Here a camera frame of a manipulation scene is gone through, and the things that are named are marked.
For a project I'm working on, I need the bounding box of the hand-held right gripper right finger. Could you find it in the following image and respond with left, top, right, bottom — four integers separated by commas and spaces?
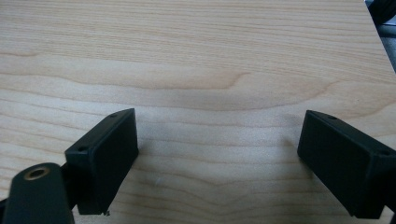
296, 109, 396, 220

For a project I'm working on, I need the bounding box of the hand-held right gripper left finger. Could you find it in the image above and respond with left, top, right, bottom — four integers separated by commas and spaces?
64, 107, 140, 217

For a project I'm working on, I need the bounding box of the dark object beyond table edge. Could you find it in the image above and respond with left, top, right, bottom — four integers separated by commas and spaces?
365, 0, 396, 26

